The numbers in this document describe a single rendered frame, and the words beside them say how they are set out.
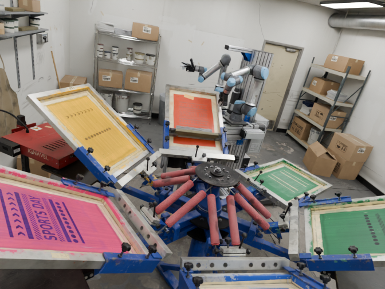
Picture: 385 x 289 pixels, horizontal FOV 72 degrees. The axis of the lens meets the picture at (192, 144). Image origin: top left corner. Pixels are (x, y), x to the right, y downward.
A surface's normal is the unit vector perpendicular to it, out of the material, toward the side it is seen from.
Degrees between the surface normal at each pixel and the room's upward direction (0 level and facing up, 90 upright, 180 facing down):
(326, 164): 90
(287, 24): 90
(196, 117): 32
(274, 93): 90
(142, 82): 89
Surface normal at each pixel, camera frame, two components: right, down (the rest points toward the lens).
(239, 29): 0.15, 0.44
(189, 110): 0.24, -0.52
